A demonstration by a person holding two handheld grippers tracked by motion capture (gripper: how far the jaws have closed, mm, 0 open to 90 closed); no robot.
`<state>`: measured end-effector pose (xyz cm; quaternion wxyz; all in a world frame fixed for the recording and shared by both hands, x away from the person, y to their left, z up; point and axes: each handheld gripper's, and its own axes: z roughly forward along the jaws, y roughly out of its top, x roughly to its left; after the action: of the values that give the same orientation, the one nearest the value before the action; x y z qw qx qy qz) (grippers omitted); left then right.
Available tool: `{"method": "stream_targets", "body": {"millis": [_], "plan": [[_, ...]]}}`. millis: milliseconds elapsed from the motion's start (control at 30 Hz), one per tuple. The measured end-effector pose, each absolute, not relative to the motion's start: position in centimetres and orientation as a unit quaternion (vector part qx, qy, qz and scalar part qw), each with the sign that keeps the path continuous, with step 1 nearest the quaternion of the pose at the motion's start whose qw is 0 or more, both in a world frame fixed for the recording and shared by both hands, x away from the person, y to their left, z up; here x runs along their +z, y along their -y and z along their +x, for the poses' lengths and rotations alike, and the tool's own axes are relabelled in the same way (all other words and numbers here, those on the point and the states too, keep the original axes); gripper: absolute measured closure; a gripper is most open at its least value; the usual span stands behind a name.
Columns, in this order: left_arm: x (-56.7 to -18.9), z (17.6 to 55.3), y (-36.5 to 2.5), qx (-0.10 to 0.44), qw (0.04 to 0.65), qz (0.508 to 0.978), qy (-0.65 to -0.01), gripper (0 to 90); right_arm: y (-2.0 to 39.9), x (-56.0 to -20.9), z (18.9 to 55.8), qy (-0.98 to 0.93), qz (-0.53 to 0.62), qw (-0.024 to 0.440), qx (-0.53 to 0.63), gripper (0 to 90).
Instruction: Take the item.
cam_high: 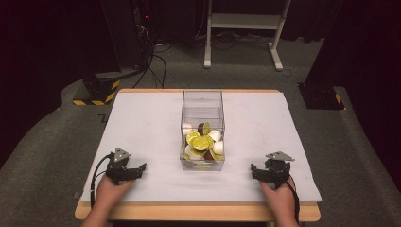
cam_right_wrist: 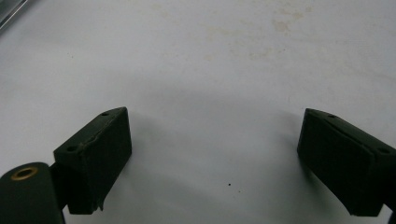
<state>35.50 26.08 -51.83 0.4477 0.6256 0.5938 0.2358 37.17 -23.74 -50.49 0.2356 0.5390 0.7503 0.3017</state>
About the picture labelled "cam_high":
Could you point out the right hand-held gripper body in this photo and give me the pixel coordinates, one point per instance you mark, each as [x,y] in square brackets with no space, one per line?
[277,170]

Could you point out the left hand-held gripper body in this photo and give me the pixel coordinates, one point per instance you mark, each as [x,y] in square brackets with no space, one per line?
[118,168]

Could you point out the person's left hand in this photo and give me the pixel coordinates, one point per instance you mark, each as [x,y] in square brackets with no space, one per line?
[110,194]

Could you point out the white table mat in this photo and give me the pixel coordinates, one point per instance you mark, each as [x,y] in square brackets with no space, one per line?
[151,132]

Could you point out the pile of coffee capsules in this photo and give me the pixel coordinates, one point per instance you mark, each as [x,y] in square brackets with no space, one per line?
[201,143]

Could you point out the wooden table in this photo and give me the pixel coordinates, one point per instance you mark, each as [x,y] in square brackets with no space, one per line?
[195,212]

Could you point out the black yellow striped stand base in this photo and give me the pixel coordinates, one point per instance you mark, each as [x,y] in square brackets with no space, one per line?
[101,90]

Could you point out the clear plastic box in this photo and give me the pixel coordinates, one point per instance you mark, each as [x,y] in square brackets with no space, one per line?
[201,107]

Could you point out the black equipment tower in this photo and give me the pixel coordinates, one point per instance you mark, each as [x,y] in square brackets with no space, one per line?
[126,31]

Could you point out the dark curtain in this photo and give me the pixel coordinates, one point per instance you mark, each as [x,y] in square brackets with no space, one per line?
[365,41]
[38,56]

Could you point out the white metal stand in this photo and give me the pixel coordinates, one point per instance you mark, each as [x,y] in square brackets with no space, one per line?
[246,21]

